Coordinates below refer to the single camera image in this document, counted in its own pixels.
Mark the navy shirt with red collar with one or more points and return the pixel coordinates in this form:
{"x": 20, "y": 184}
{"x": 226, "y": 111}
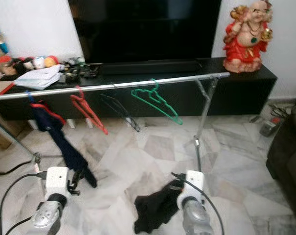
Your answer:
{"x": 64, "y": 147}

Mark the orange round plush toy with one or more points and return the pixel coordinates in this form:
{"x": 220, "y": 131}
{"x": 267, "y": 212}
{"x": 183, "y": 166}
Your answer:
{"x": 51, "y": 61}

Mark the dark sofa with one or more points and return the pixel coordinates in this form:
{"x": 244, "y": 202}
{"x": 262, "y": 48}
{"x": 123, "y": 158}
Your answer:
{"x": 287, "y": 171}

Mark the black shirt with green logo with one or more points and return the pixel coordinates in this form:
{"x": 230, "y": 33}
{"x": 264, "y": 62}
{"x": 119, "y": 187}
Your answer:
{"x": 155, "y": 210}

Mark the red laughing Buddha statue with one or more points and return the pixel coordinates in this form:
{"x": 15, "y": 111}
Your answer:
{"x": 246, "y": 49}

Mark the grey power strip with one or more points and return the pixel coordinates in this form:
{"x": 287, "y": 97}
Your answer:
{"x": 269, "y": 127}

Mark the gold and blue trophy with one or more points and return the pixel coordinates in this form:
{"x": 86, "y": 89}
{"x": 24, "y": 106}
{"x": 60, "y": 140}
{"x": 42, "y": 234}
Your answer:
{"x": 2, "y": 47}

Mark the blue plastic hanger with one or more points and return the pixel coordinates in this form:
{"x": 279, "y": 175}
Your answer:
{"x": 30, "y": 97}

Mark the silver metal clothes rack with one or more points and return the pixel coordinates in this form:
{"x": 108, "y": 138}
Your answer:
{"x": 143, "y": 84}

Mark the small black set-top box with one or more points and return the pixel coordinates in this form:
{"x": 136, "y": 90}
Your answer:
{"x": 90, "y": 72}

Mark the green plastic hanger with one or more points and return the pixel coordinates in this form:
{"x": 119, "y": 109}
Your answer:
{"x": 155, "y": 97}

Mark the black soundbar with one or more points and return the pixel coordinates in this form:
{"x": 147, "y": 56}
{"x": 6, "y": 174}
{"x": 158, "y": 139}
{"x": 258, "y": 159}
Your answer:
{"x": 150, "y": 67}

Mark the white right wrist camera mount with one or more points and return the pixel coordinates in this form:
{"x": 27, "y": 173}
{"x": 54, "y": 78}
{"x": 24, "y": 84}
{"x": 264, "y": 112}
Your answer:
{"x": 193, "y": 186}

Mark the dark grey plastic hanger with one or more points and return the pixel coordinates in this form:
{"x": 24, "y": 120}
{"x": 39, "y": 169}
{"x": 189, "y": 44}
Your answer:
{"x": 127, "y": 118}

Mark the black flat screen television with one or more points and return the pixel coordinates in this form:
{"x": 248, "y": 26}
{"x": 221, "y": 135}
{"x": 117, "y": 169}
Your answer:
{"x": 143, "y": 29}

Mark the glass jar with red lid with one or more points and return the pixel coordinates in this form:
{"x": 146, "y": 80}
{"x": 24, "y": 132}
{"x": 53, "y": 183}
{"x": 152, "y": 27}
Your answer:
{"x": 7, "y": 66}

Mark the red plastic hanger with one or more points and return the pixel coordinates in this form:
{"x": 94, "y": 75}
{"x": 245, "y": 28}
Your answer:
{"x": 86, "y": 108}

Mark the stack of white papers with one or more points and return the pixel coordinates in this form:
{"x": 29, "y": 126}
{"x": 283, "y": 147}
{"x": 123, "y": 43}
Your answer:
{"x": 37, "y": 78}

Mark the black TV console cabinet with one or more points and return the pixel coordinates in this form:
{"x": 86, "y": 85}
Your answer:
{"x": 241, "y": 95}

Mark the white round plush toy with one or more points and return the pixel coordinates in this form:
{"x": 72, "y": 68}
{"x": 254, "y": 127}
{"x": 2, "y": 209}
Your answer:
{"x": 38, "y": 62}

